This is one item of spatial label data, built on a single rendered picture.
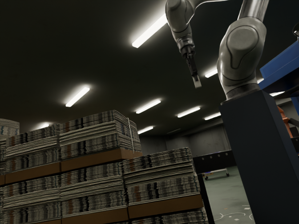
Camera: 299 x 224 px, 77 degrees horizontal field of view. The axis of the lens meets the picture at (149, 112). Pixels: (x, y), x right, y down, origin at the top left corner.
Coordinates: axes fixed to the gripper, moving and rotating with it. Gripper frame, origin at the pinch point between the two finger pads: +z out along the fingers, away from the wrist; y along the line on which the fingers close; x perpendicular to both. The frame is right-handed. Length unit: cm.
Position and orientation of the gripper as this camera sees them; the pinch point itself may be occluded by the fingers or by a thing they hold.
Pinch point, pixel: (196, 82)
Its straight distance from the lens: 104.3
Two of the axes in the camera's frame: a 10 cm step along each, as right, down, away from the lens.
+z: 2.0, 9.4, -2.9
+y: -2.1, -2.5, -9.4
